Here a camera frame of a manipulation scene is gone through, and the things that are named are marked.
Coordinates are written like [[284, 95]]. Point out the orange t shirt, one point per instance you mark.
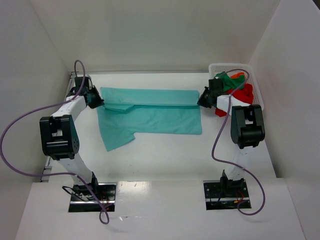
[[238, 75]]

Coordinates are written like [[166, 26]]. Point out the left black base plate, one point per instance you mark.
[[82, 201]]

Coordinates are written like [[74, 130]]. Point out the green t shirt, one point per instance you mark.
[[230, 84]]

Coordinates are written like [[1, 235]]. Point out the red t shirt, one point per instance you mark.
[[242, 97]]

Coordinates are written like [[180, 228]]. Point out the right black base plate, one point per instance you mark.
[[218, 199]]

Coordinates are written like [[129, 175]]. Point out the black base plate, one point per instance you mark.
[[218, 199], [82, 201]]

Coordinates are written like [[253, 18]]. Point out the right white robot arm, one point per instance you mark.
[[247, 130]]

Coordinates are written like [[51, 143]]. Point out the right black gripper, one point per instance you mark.
[[205, 98]]

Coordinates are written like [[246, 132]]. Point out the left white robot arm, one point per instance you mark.
[[59, 138]]

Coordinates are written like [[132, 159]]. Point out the white plastic basket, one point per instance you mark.
[[216, 68]]

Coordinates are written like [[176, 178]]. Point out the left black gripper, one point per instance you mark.
[[94, 99]]

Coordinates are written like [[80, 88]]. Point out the teal t shirt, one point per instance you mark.
[[127, 111]]

